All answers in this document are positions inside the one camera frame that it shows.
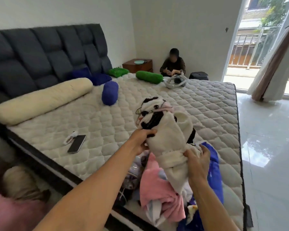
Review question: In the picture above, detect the person's right hand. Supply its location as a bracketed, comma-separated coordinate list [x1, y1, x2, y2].
[184, 144, 211, 182]

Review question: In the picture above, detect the person's left hand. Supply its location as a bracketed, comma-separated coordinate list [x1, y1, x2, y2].
[128, 129, 158, 157]

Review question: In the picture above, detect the white and black plush garment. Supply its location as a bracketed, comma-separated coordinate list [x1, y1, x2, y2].
[135, 97, 203, 195]

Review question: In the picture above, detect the person's right forearm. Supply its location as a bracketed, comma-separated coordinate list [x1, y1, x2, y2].
[189, 177, 239, 231]

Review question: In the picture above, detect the person's left forearm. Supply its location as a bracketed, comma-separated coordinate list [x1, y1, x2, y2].
[34, 139, 141, 231]

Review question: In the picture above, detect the white quilted mattress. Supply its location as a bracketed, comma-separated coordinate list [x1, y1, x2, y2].
[6, 73, 246, 222]

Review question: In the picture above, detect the blue cloth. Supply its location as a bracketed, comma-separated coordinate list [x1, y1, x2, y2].
[177, 142, 224, 231]

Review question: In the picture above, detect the pink cloth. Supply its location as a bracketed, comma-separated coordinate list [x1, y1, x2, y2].
[139, 153, 186, 226]

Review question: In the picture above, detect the green bolster pillow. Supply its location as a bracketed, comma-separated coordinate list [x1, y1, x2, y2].
[136, 71, 165, 83]

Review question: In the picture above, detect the blue bolster pillow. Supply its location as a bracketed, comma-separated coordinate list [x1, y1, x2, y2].
[102, 81, 119, 106]

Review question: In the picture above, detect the white headset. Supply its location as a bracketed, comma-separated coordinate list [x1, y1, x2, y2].
[165, 74, 187, 89]

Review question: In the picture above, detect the brown wooden nightstand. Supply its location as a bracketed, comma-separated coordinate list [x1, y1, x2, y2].
[122, 59, 153, 73]

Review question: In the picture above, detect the black smartphone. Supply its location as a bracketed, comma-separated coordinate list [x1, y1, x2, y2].
[67, 135, 87, 154]

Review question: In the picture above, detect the black plastic stool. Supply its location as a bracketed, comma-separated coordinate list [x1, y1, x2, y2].
[189, 72, 209, 81]

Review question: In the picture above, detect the white crumpled tissue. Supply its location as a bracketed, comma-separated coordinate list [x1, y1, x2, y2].
[63, 131, 78, 145]

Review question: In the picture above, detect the cream bolster pillow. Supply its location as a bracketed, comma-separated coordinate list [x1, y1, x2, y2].
[0, 78, 93, 126]

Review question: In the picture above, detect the white and brown curtain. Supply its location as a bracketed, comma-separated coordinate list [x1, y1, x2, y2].
[247, 5, 289, 102]

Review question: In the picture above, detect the dark grey padded headboard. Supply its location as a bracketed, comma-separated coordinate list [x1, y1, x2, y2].
[0, 23, 113, 111]

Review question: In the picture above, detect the glass sliding door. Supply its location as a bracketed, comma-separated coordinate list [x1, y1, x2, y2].
[222, 0, 289, 95]

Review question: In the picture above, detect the beige pillow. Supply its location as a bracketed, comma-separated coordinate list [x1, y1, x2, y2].
[2, 165, 51, 202]

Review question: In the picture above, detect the pink fabric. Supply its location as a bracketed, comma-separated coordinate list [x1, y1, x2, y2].
[0, 189, 50, 231]

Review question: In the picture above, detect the black bed frame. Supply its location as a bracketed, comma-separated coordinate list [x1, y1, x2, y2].
[0, 113, 159, 231]

